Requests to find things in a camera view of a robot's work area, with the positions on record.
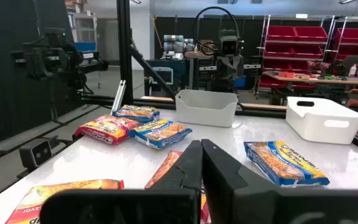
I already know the red power drill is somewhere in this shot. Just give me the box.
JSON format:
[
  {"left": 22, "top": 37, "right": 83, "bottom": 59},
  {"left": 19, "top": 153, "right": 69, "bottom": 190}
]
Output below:
[{"left": 308, "top": 60, "right": 332, "bottom": 77}]

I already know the orange chicken flavor noodle pack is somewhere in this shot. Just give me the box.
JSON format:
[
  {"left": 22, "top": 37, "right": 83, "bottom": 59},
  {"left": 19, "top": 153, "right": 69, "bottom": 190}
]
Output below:
[
  {"left": 4, "top": 179, "right": 126, "bottom": 224},
  {"left": 144, "top": 150, "right": 213, "bottom": 224}
]

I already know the blue soy sauce noodle pack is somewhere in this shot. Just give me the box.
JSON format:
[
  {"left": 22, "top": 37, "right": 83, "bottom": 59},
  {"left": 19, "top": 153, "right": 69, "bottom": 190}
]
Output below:
[
  {"left": 112, "top": 105, "right": 161, "bottom": 124},
  {"left": 128, "top": 119, "right": 193, "bottom": 150},
  {"left": 243, "top": 140, "right": 331, "bottom": 189}
]

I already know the wooden workbench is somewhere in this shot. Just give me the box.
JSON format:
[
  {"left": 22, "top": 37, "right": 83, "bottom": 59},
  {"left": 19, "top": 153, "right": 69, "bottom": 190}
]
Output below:
[{"left": 262, "top": 70, "right": 358, "bottom": 94}]

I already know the silver aluminium profile bar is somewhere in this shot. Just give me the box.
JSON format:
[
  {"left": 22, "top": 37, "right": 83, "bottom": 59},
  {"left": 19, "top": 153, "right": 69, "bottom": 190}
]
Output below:
[{"left": 110, "top": 80, "right": 127, "bottom": 116}]

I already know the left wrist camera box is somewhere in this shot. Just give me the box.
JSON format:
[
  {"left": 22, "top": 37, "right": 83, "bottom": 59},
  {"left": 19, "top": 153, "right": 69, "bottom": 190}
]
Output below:
[{"left": 218, "top": 35, "right": 241, "bottom": 57}]

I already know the white bin with cutaway side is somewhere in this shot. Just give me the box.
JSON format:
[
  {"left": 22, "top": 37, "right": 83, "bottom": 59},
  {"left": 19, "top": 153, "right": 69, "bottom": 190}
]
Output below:
[{"left": 175, "top": 89, "right": 239, "bottom": 128}]

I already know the red roast flavor noodle pack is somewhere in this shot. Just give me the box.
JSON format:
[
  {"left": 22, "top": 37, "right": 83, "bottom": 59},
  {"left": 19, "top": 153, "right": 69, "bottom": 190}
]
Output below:
[{"left": 75, "top": 114, "right": 140, "bottom": 146}]

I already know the blue machine cabinet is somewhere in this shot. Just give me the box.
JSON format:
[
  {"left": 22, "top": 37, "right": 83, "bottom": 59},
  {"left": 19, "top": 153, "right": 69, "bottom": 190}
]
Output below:
[{"left": 144, "top": 58, "right": 190, "bottom": 96}]

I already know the small blue bin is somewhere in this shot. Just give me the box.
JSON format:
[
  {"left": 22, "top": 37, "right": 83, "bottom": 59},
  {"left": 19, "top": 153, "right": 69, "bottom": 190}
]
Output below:
[{"left": 234, "top": 76, "right": 247, "bottom": 89}]

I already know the metal rack with red bins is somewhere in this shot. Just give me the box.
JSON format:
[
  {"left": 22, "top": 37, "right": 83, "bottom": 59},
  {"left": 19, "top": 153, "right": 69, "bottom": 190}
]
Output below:
[
  {"left": 333, "top": 17, "right": 358, "bottom": 62},
  {"left": 258, "top": 14, "right": 335, "bottom": 90}
]

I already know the white bin with handle slots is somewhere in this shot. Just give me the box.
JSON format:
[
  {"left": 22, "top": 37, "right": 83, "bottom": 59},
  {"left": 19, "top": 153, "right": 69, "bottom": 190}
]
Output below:
[{"left": 285, "top": 96, "right": 358, "bottom": 146}]

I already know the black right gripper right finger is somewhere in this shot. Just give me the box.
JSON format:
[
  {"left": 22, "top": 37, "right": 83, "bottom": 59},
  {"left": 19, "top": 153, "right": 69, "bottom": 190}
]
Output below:
[{"left": 201, "top": 139, "right": 358, "bottom": 224}]

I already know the black table-level camera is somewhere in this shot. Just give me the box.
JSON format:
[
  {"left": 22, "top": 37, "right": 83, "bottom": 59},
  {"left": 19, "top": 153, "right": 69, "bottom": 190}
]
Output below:
[{"left": 19, "top": 138, "right": 54, "bottom": 171}]

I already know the black looped camera cable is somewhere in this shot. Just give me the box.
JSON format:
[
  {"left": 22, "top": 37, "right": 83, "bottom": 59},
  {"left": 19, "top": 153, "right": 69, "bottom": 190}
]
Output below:
[{"left": 192, "top": 6, "right": 241, "bottom": 57}]

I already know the white storage shelf unit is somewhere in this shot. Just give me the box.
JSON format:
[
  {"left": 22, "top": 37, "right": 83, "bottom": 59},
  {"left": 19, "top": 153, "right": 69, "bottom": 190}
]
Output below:
[{"left": 67, "top": 9, "right": 98, "bottom": 54}]

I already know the round wooden table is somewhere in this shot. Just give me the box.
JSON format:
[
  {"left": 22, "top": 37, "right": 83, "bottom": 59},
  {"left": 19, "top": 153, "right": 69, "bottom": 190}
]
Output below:
[{"left": 184, "top": 51, "right": 217, "bottom": 91}]

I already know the white framed display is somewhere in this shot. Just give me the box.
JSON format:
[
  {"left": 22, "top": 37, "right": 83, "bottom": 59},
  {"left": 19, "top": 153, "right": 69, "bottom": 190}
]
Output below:
[{"left": 152, "top": 66, "right": 175, "bottom": 86}]

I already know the blue storage box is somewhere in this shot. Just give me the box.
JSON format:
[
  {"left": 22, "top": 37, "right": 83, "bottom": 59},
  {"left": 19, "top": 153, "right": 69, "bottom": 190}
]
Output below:
[{"left": 74, "top": 42, "right": 97, "bottom": 53}]

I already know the tan wooden board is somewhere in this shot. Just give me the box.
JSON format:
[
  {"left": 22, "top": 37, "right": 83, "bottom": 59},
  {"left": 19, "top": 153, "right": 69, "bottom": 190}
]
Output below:
[{"left": 140, "top": 95, "right": 288, "bottom": 111}]

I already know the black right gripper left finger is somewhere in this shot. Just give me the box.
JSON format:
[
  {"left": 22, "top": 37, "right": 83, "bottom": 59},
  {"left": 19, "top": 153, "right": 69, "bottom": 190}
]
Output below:
[{"left": 40, "top": 139, "right": 203, "bottom": 224}]

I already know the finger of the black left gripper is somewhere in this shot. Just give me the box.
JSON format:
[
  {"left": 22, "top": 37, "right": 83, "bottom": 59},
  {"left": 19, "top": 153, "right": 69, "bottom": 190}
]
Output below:
[
  {"left": 216, "top": 55, "right": 231, "bottom": 80},
  {"left": 229, "top": 55, "right": 245, "bottom": 80}
]

